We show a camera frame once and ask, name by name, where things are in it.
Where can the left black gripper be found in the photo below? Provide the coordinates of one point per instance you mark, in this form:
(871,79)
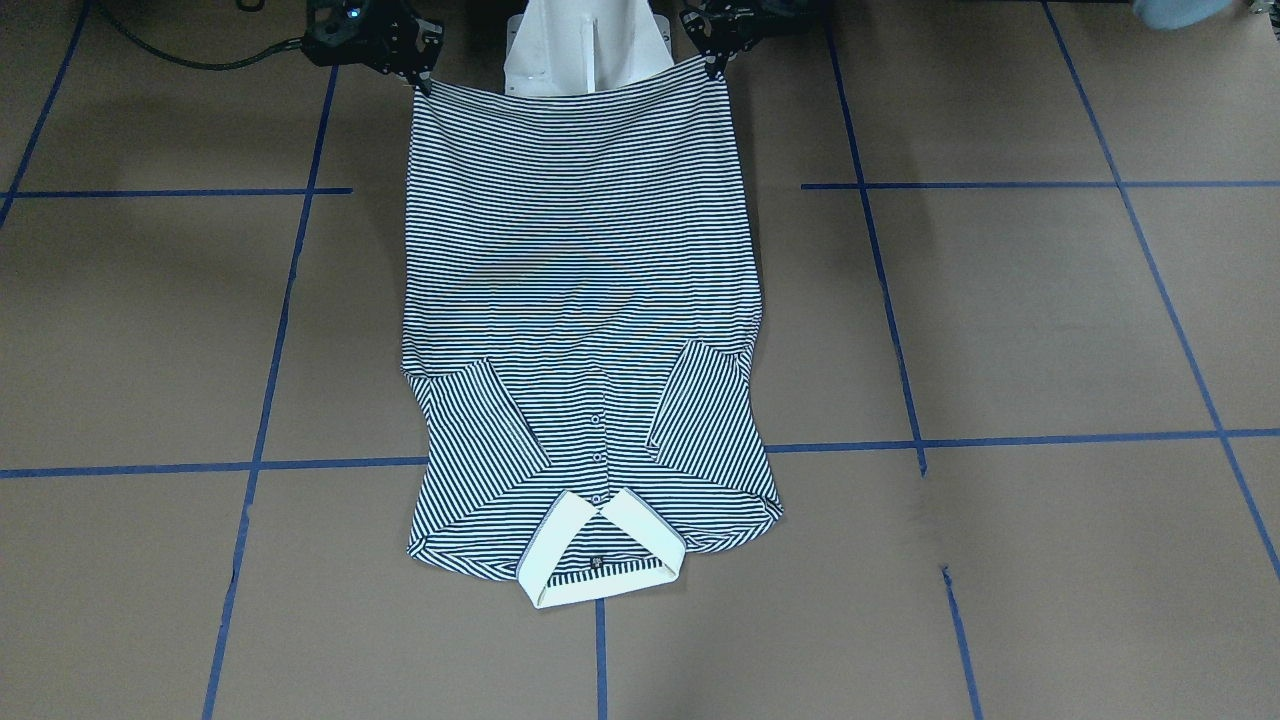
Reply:
(712,47)

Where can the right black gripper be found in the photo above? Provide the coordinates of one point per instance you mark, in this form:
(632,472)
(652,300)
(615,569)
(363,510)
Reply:
(409,62)

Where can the striped polo shirt white collar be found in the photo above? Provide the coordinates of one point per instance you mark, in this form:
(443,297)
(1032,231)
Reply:
(581,309)

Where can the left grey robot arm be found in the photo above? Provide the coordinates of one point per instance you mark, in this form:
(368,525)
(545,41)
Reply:
(1164,15)

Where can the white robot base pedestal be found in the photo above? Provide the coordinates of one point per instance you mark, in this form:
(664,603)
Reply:
(572,48)

